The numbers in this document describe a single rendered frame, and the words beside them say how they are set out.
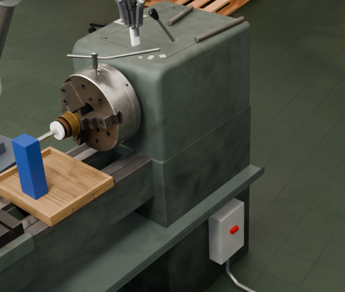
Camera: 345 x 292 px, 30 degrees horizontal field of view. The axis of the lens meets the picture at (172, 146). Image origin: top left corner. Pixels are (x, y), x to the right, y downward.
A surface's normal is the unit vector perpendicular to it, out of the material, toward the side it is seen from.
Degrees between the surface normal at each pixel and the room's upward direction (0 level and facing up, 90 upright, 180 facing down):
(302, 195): 0
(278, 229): 0
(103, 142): 90
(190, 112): 90
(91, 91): 90
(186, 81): 90
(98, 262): 0
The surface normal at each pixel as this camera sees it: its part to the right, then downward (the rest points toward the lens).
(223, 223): 0.75, 0.32
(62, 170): -0.05, -0.85
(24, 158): -0.65, 0.43
